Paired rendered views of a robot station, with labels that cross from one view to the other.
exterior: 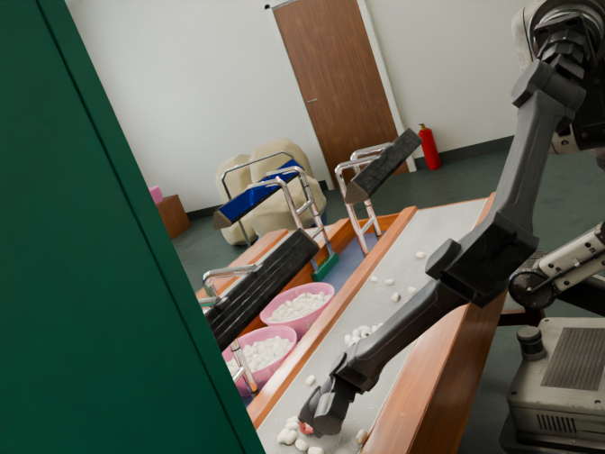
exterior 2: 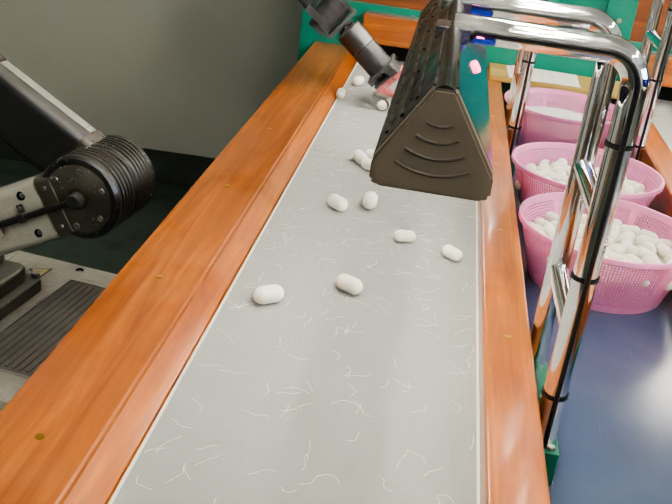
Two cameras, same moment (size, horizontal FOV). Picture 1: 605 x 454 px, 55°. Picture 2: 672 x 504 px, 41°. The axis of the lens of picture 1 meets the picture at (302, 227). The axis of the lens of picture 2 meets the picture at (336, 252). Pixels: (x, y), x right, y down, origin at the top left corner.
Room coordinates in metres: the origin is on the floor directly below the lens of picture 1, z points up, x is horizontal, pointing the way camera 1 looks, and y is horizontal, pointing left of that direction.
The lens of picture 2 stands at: (2.72, -0.85, 1.24)
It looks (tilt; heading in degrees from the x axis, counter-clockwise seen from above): 25 degrees down; 151
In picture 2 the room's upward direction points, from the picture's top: 7 degrees clockwise
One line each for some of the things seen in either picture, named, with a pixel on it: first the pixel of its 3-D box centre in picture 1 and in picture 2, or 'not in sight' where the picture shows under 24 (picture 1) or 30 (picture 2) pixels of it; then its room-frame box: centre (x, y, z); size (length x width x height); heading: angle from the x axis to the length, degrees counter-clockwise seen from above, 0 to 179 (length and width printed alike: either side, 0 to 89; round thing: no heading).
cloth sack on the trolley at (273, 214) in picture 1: (287, 206); not in sight; (4.67, 0.06, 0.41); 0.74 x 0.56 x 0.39; 149
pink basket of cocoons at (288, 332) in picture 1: (260, 363); (581, 191); (1.58, 0.26, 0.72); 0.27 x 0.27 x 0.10
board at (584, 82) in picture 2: not in sight; (556, 81); (1.03, 0.63, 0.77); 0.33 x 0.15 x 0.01; 56
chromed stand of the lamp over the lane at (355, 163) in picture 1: (381, 209); (497, 233); (2.05, -0.30, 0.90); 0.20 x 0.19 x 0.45; 146
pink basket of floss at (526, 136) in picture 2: not in sight; (560, 124); (1.21, 0.51, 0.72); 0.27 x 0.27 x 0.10
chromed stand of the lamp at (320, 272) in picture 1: (293, 225); not in sight; (2.27, 0.04, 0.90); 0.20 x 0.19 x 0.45; 146
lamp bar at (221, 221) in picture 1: (261, 189); not in sight; (2.31, 0.10, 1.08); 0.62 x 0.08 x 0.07; 146
